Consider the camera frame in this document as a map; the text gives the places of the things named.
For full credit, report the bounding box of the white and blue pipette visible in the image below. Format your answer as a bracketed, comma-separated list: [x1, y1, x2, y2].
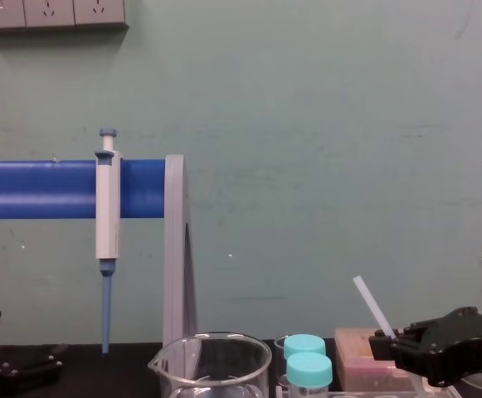
[95, 127, 126, 355]

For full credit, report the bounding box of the grey pipette stand upright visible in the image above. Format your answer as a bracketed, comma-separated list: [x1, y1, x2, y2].
[162, 153, 201, 354]

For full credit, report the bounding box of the grey wall socket panel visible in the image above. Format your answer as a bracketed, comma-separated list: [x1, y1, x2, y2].
[0, 0, 129, 32]

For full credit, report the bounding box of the clear plastic tray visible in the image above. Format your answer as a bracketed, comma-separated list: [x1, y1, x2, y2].
[276, 383, 462, 398]

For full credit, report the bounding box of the wooden box with pink front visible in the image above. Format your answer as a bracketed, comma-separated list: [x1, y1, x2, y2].
[334, 328, 412, 393]

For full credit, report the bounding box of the teal capped sample vial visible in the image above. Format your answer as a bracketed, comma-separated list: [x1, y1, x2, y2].
[285, 352, 334, 398]
[283, 333, 327, 362]

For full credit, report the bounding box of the blue pipette stand bar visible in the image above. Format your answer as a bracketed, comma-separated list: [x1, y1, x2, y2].
[0, 159, 168, 221]

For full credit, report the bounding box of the small clear glass tube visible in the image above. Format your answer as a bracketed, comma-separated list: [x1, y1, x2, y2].
[274, 336, 291, 389]

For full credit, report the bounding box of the clear glass beaker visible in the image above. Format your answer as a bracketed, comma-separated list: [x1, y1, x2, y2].
[147, 331, 274, 398]

